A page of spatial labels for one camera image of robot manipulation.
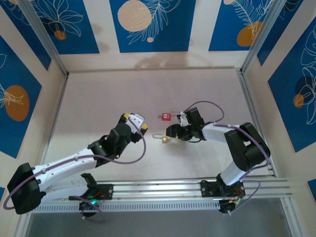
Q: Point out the red padlock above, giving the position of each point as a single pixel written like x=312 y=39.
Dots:
x=167 y=117

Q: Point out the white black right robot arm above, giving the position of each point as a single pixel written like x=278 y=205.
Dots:
x=214 y=133

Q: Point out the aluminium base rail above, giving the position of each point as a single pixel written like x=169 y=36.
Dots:
x=158 y=190

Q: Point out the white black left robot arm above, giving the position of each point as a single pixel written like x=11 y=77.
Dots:
x=64 y=163

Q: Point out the aluminium frame post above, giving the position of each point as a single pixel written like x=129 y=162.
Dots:
x=290 y=217
x=44 y=34
x=21 y=225
x=263 y=34

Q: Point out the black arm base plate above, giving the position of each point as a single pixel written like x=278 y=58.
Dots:
x=207 y=188
x=108 y=190

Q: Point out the aluminium side rail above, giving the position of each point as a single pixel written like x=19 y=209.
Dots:
x=57 y=106
x=253 y=108

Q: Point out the brass padlock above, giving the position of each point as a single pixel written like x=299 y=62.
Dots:
x=164 y=140

